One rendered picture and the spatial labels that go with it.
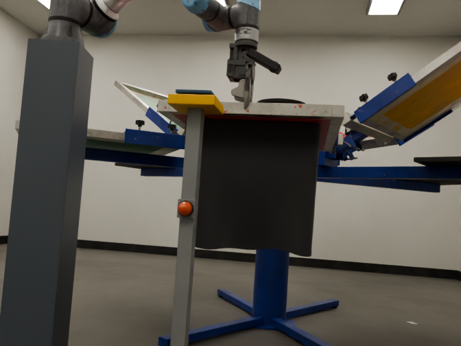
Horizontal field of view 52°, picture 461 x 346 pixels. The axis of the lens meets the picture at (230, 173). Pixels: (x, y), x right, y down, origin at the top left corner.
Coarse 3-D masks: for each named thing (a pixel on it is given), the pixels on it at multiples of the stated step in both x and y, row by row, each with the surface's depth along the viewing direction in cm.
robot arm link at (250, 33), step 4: (240, 28) 148; (244, 28) 148; (248, 28) 148; (252, 28) 148; (236, 32) 150; (240, 32) 148; (244, 32) 148; (248, 32) 148; (252, 32) 148; (256, 32) 149; (236, 36) 150; (240, 36) 148; (244, 36) 148; (248, 36) 148; (252, 36) 148; (256, 36) 149; (236, 40) 150; (240, 40) 149; (244, 40) 148; (248, 40) 148; (252, 40) 148; (256, 40) 149
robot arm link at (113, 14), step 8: (96, 0) 179; (104, 0) 179; (112, 0) 179; (120, 0) 179; (128, 0) 180; (96, 8) 179; (104, 8) 180; (112, 8) 181; (120, 8) 182; (96, 16) 180; (104, 16) 181; (112, 16) 182; (88, 24) 180; (96, 24) 182; (104, 24) 183; (112, 24) 187; (88, 32) 185; (96, 32) 186; (104, 32) 187; (112, 32) 190
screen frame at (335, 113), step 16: (160, 112) 153; (176, 112) 151; (224, 112) 148; (240, 112) 148; (256, 112) 147; (272, 112) 146; (288, 112) 145; (304, 112) 144; (320, 112) 144; (336, 112) 143; (336, 128) 162
